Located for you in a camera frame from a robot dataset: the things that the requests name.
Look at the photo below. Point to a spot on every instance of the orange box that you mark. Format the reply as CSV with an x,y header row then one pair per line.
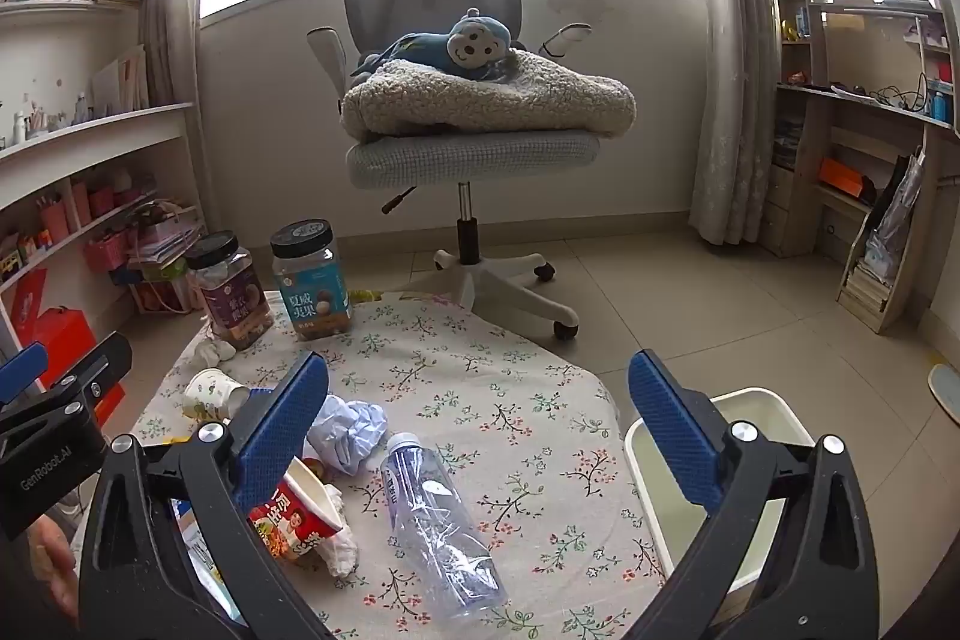
x,y
840,177

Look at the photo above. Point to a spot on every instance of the wooden desk shelf unit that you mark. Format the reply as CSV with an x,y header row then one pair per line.
x,y
810,160

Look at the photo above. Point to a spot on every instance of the silver foil bag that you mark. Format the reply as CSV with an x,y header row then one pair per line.
x,y
892,212

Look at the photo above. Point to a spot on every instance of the clear plastic bottle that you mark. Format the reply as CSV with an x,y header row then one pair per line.
x,y
435,535

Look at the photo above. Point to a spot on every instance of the pale blue paper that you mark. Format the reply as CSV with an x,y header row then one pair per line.
x,y
352,430

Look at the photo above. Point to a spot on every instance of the red gift bag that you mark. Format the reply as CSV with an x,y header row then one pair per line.
x,y
161,295

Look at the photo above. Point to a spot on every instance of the person's left hand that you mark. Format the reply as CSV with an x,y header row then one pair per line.
x,y
56,565

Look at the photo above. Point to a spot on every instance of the pale blue bathroom scale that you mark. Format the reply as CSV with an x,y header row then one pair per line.
x,y
946,392

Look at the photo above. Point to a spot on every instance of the teal label nut jar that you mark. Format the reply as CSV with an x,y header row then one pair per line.
x,y
307,302

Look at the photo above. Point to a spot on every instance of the pink basket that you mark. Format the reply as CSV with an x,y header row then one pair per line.
x,y
105,250

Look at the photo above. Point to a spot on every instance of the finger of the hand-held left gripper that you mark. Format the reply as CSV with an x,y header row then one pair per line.
x,y
19,374
97,362

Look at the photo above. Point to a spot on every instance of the purple label nut jar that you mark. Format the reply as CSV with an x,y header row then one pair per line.
x,y
229,302

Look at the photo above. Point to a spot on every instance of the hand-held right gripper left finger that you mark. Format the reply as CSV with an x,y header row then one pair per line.
x,y
281,430

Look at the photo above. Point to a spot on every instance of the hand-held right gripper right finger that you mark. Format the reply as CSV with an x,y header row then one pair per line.
x,y
675,430

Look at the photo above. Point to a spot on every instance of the blue monkey plush toy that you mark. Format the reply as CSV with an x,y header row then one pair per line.
x,y
472,48

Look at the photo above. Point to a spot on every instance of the blue cardboard box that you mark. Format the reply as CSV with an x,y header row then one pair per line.
x,y
196,550

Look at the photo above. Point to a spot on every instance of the beige curtain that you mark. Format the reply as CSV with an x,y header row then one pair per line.
x,y
176,48
739,85

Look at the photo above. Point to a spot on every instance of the floral paper cup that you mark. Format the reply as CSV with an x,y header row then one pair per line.
x,y
210,392

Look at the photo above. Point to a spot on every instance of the red instant noodle cup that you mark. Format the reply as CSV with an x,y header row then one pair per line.
x,y
300,520

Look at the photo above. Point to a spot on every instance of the beige fleece blanket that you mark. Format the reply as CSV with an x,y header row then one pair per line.
x,y
487,100

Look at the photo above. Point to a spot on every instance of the small white crumpled tissue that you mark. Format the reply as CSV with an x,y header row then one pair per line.
x,y
214,351

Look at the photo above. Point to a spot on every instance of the white plastic bin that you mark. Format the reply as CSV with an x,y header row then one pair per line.
x,y
660,497

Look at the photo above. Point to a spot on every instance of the white bookshelf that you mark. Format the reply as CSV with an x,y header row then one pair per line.
x,y
97,130

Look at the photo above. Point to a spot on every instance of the grey office chair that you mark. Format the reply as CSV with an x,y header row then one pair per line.
x,y
465,160

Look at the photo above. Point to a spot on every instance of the red cardboard box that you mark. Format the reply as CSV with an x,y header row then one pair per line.
x,y
60,332

